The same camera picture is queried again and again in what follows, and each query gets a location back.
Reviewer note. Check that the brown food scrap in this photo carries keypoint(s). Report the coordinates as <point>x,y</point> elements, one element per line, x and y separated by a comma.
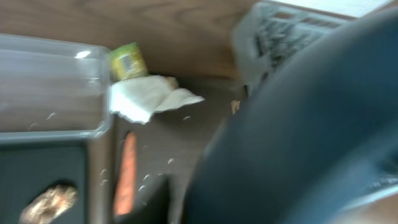
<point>49,205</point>

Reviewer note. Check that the black tray bin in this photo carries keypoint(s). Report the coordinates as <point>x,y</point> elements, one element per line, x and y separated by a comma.
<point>29,169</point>

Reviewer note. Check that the left wooden chopstick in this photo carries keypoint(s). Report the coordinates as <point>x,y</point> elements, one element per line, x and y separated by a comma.
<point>235,106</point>

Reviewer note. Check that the clear plastic bin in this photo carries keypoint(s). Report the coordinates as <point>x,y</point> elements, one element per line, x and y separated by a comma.
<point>53,89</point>

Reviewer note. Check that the brown serving tray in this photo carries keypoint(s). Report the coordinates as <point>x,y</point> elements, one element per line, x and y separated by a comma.
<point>170,143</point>

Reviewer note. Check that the grey plastic dishwasher rack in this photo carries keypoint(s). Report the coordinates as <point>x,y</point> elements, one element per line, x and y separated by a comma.
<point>270,34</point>

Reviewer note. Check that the blue plate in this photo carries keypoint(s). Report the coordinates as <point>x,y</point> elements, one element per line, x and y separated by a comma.
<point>311,137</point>

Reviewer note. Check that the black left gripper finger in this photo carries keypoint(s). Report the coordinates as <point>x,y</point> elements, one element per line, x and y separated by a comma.
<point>152,205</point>

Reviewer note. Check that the orange carrot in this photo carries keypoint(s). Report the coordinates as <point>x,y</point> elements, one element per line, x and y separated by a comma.
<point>124,195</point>

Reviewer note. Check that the white crumpled napkin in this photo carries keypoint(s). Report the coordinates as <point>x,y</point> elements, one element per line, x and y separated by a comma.
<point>137,99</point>

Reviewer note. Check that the yellow green wrapper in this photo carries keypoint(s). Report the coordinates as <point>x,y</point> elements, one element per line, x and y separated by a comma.
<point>127,62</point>

